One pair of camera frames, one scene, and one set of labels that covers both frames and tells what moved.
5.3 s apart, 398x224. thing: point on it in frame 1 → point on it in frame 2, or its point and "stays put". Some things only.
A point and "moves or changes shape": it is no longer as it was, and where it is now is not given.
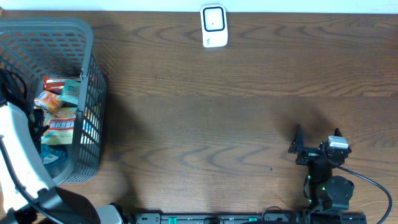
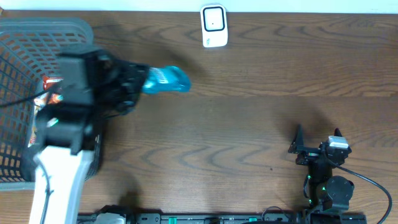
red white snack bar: x=56 y=84 stays put
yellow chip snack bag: x=61 y=126 moves or changes shape
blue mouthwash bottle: x=53 y=157 moves or changes shape
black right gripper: x=297 y=146 stays put
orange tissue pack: x=49 y=101 stays put
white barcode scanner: x=214 y=25 stays put
